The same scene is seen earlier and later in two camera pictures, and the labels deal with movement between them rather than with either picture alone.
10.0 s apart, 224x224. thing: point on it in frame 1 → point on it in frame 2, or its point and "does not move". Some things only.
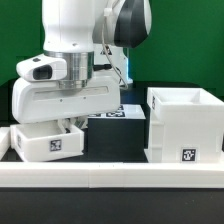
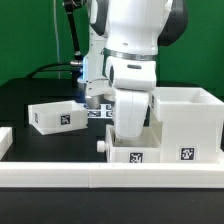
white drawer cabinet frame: [186, 125] does not move
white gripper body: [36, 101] → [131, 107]
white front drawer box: [46, 141] → [147, 148]
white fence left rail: [5, 140] does not move
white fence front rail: [111, 174] does not move
